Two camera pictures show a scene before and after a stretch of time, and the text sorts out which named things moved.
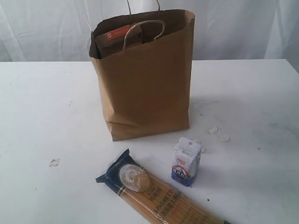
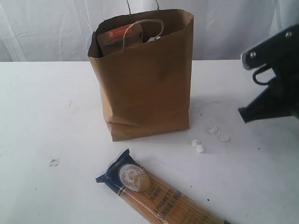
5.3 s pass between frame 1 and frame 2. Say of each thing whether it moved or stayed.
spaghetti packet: stayed
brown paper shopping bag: stayed
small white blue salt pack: moved
